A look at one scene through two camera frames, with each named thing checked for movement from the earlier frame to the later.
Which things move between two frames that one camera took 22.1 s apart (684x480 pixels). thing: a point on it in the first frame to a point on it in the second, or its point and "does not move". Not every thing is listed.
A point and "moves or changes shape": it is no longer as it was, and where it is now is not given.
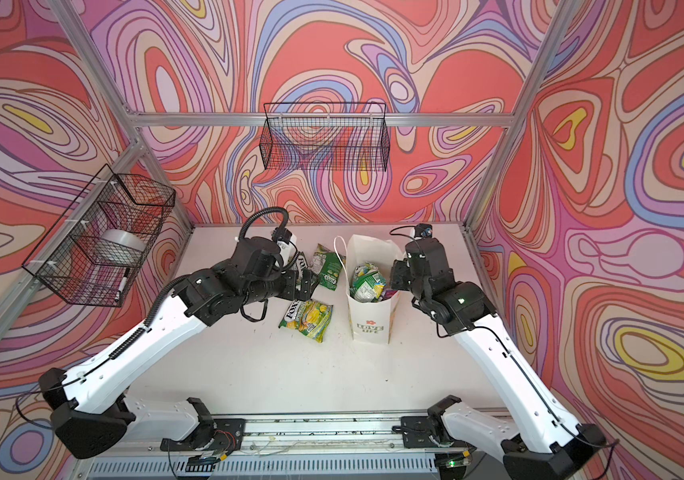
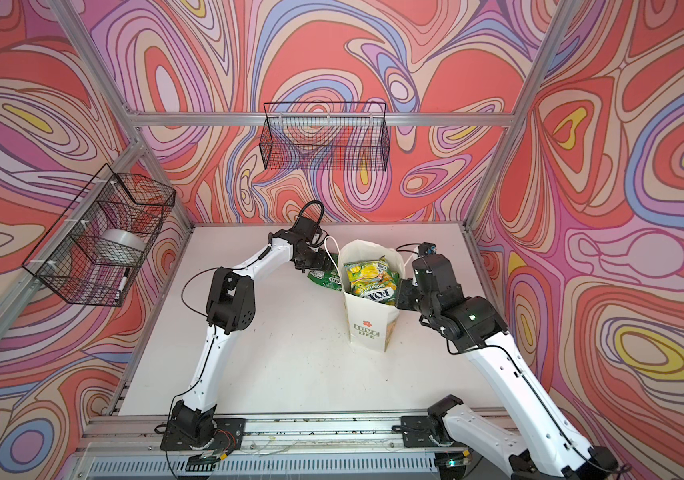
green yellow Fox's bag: (309, 317) to (373, 279)
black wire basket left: (90, 256) does not move
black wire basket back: (331, 136) does not move
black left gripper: (292, 292) to (323, 263)
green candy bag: (327, 267) moves or changes shape
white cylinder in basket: (121, 246) does not move
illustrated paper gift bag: (370, 296) does not move
